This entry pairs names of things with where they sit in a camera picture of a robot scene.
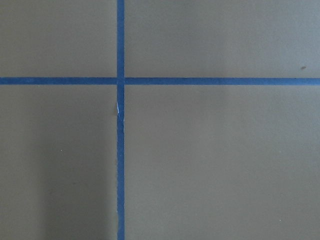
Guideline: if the brown paper table cover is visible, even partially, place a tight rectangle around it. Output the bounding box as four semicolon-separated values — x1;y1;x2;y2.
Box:
0;0;320;240

